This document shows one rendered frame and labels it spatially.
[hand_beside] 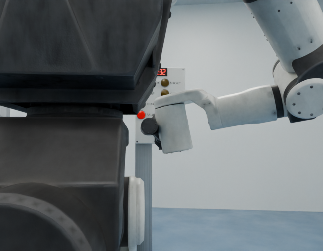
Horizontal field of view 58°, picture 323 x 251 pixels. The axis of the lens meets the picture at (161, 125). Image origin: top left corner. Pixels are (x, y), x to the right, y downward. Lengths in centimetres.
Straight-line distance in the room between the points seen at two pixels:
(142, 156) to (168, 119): 45
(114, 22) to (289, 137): 410
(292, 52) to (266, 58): 386
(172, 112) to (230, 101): 12
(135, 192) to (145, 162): 68
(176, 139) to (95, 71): 36
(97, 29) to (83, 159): 11
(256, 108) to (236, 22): 394
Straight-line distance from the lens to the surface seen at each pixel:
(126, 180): 37
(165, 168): 414
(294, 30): 51
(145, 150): 102
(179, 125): 59
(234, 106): 57
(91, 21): 25
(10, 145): 27
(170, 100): 59
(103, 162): 24
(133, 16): 25
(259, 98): 57
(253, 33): 446
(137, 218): 35
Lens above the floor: 90
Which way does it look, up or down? 4 degrees up
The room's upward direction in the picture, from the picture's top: straight up
